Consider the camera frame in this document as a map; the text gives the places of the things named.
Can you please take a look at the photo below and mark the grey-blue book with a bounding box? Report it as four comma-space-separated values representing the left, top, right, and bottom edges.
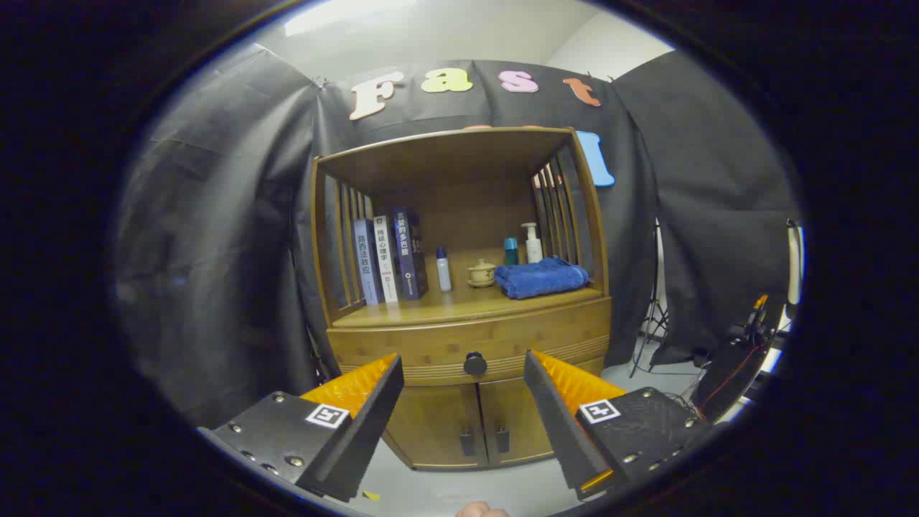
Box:
353, 218, 385, 306

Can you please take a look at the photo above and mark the wooden cabinet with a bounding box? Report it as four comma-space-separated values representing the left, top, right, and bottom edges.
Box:
310, 126, 613, 472

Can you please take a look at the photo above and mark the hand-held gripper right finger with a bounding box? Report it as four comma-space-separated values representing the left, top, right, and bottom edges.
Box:
523, 349, 713, 502

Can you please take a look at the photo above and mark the wooden cabinet door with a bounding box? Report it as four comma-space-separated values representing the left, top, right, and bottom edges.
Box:
479, 377, 557, 466
383, 384, 489, 471

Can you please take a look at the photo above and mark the black equipment with red cable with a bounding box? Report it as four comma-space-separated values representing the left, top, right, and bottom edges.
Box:
689, 294, 783, 424

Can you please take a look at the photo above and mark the dark blue book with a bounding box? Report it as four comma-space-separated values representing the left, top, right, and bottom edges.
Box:
392, 207, 429, 300

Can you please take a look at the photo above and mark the black tripod stand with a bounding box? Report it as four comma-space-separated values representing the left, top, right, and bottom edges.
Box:
630, 219, 668, 378

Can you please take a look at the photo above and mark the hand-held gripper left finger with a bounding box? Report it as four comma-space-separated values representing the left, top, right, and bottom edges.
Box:
197, 352, 405, 503

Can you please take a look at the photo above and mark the blue folded towel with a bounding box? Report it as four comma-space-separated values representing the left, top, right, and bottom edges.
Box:
494, 257, 590, 300

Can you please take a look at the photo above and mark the white pump bottle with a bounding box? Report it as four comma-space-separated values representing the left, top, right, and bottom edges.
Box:
521, 222, 544, 264

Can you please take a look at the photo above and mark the white book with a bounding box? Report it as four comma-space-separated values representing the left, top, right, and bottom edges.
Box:
373, 214, 401, 303

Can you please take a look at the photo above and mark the wooden countertop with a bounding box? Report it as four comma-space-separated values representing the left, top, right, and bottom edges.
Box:
332, 248, 604, 329

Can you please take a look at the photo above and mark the white panel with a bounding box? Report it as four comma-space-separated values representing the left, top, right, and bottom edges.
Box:
786, 219, 805, 306

